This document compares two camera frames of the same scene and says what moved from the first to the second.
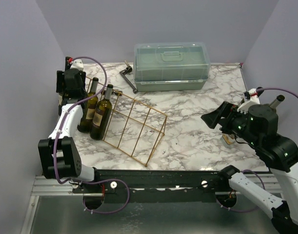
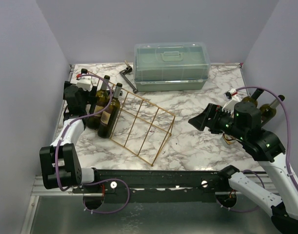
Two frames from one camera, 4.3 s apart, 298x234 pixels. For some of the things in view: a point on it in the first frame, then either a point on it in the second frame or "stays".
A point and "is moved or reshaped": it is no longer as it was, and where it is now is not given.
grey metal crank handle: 128,69 stays
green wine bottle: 88,110 is moved or reshaped
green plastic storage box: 171,66 stays
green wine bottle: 60,106 → 84,70
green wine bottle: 102,115 → 108,118
